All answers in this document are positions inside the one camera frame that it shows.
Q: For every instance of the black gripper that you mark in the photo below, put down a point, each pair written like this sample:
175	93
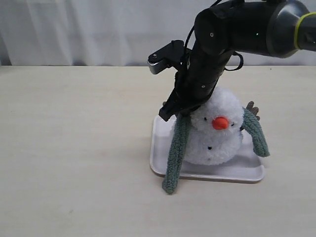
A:
194	83

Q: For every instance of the green fuzzy scarf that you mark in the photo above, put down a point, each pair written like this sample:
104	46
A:
179	141

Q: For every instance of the white plush snowman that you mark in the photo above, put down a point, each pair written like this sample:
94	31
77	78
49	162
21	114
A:
215	134

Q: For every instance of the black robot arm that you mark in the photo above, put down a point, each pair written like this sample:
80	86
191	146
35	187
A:
274	28

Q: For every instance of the white square tray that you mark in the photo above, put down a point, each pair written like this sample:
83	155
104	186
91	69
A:
245	167

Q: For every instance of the white curtain backdrop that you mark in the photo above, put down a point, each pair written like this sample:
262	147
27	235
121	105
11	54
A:
91	32

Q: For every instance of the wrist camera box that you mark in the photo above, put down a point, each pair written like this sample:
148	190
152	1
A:
171	55

